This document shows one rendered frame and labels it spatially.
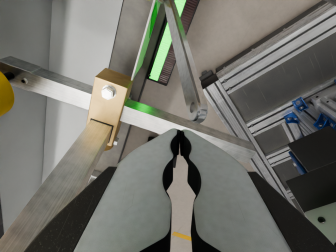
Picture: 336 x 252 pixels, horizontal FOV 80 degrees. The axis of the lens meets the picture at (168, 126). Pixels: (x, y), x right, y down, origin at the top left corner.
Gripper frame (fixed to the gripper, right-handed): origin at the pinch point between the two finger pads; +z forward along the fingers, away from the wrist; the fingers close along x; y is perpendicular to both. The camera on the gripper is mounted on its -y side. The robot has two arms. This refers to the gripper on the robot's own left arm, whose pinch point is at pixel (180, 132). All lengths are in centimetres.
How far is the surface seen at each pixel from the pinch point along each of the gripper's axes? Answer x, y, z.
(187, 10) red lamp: 1.5, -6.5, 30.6
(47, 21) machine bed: -28.5, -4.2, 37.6
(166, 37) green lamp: -2.3, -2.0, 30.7
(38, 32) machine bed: -29.1, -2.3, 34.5
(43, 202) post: -12.7, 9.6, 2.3
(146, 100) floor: -18, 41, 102
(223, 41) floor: 23, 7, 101
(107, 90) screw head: -10.0, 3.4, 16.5
